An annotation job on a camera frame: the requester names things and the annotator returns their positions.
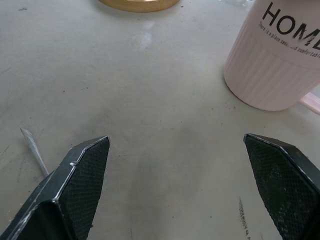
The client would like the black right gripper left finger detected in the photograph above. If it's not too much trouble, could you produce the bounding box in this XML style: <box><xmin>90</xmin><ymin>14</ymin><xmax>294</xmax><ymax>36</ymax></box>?
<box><xmin>0</xmin><ymin>135</ymin><xmax>111</xmax><ymax>240</ymax></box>

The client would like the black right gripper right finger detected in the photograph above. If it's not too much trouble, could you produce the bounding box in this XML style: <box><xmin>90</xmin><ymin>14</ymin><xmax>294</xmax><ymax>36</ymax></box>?
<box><xmin>243</xmin><ymin>133</ymin><xmax>320</xmax><ymax>240</ymax></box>

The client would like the pink ribbed mug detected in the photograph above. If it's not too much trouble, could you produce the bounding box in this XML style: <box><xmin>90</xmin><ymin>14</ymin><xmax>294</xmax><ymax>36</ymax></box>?
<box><xmin>223</xmin><ymin>0</ymin><xmax>320</xmax><ymax>113</ymax></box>

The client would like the golden round plate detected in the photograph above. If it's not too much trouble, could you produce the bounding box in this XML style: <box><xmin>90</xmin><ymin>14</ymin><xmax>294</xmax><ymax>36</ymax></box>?
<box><xmin>97</xmin><ymin>0</ymin><xmax>180</xmax><ymax>13</ymax></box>

